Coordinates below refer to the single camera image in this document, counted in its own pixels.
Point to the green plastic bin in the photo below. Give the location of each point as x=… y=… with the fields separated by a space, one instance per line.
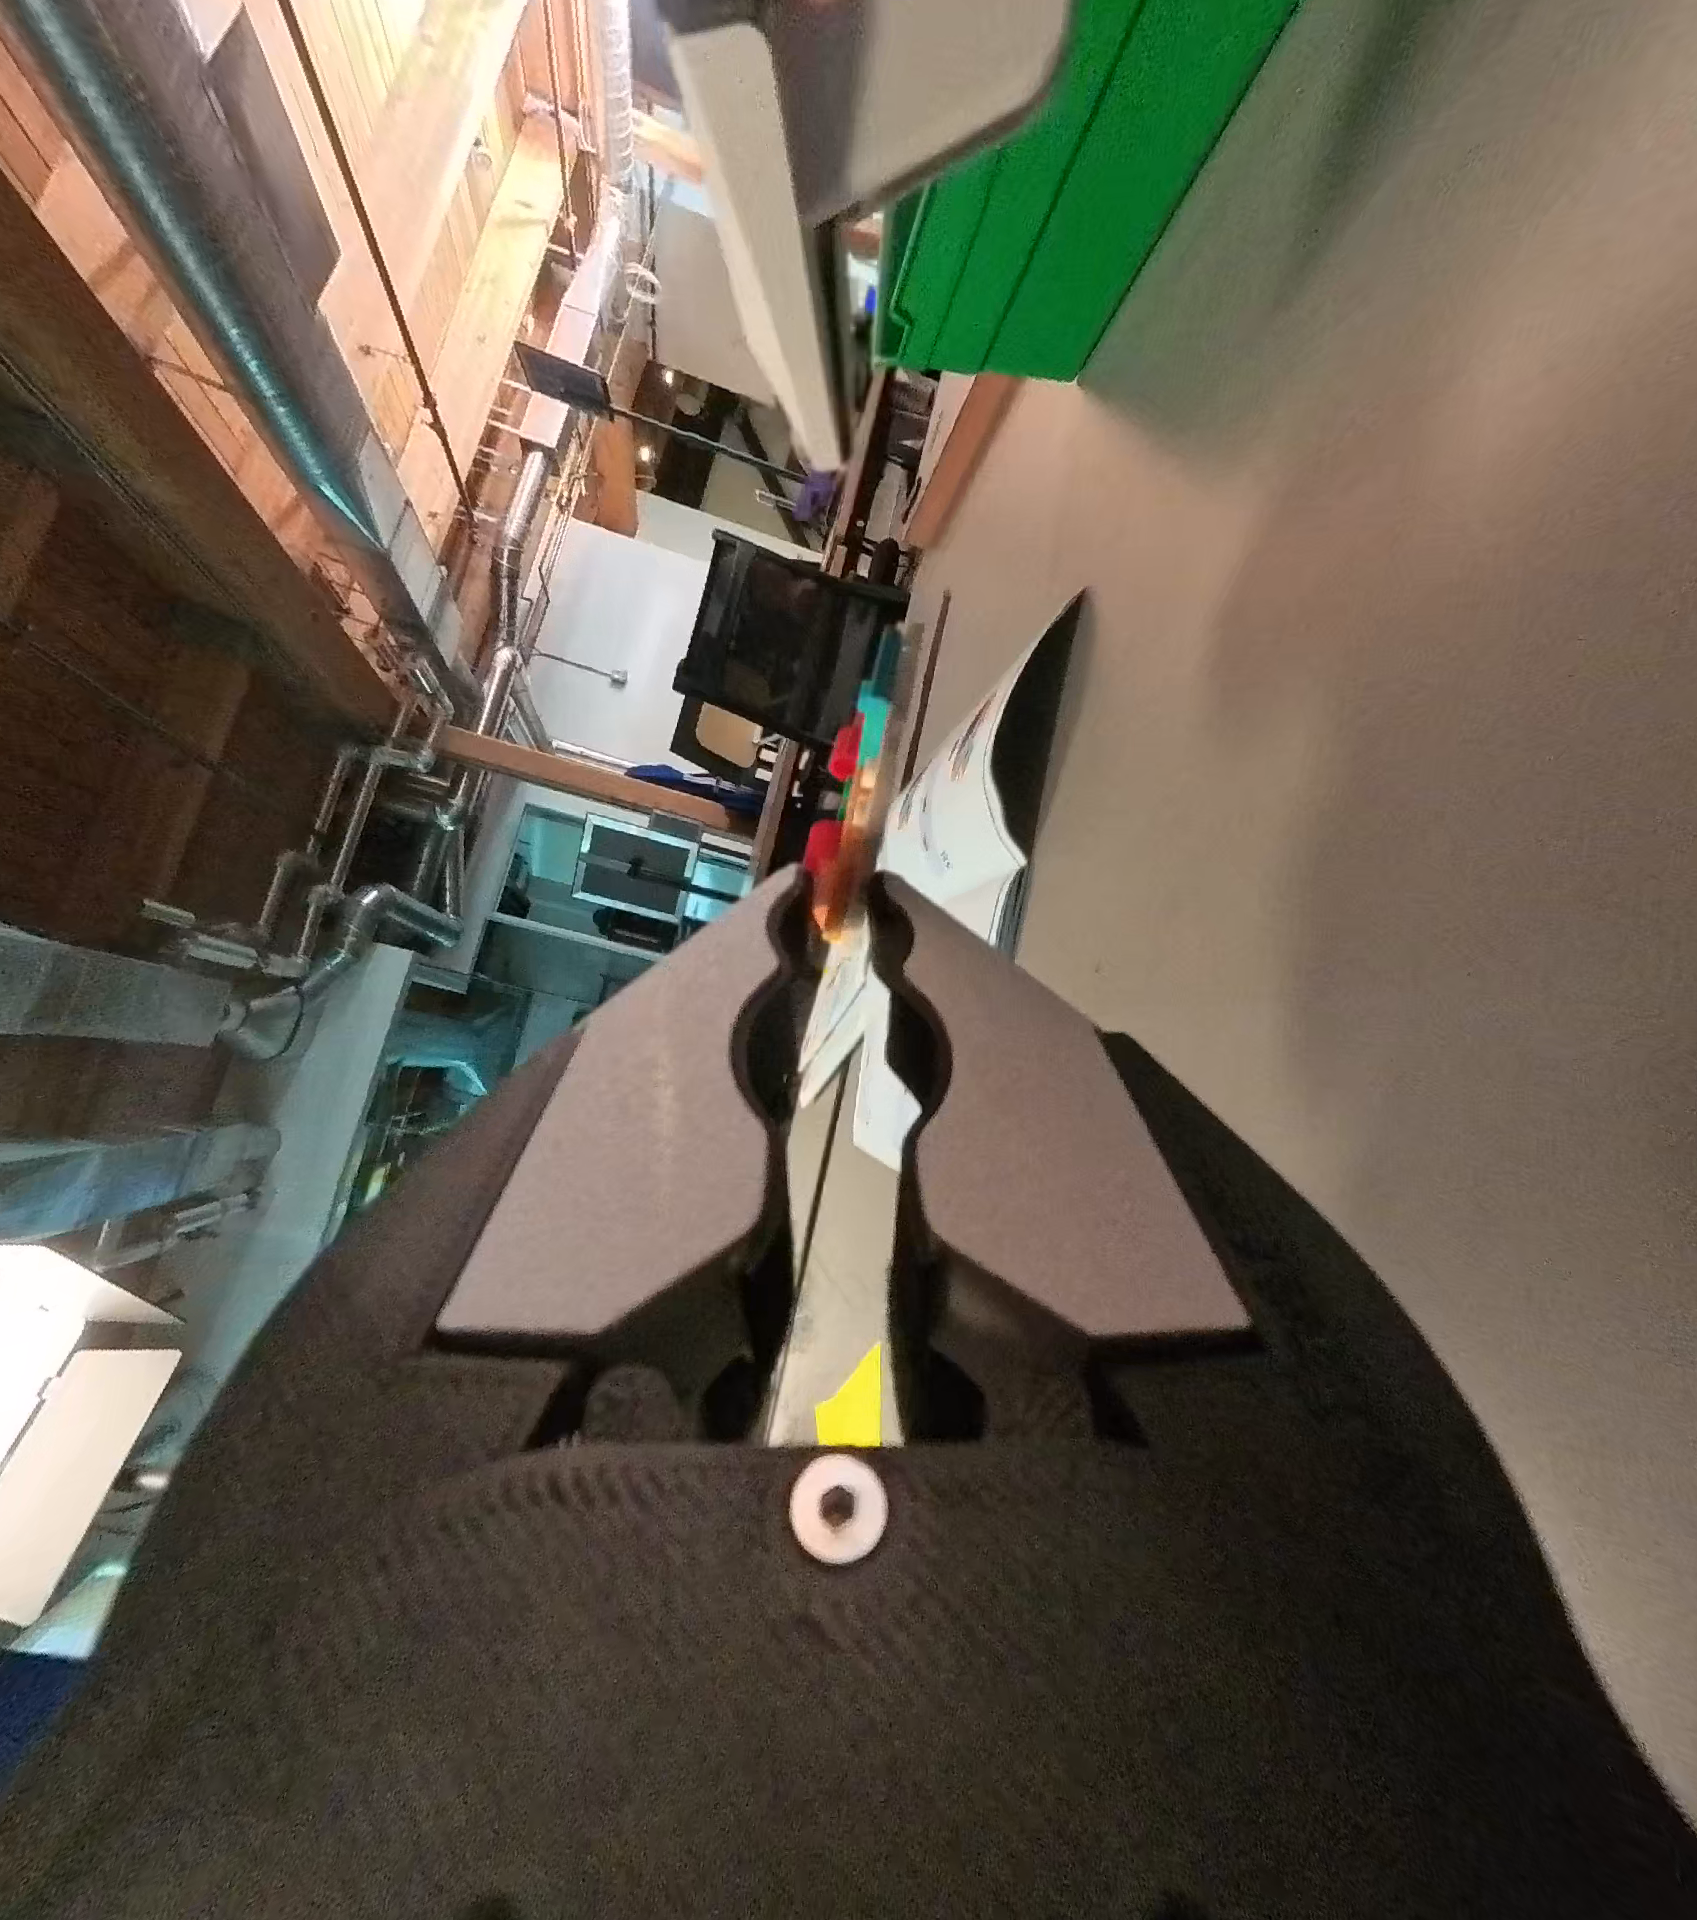
x=1073 y=181

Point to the open lego instruction booklet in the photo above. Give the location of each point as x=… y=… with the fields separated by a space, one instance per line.
x=984 y=764

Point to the yellow paper sheet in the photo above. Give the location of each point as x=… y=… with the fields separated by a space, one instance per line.
x=855 y=1403

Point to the black plastic crate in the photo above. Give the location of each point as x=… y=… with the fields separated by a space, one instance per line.
x=773 y=631

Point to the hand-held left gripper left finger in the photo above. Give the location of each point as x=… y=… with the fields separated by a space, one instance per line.
x=623 y=1171

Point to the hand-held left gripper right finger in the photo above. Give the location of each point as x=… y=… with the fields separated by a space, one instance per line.
x=1060 y=1184

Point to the red and orange small objects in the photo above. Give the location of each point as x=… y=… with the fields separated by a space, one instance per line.
x=849 y=764

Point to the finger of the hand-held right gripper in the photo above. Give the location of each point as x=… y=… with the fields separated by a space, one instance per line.
x=910 y=105

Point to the white box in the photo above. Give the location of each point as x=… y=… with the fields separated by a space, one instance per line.
x=23 y=1440

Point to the silver ventilation duct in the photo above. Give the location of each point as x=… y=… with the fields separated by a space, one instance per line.
x=218 y=271

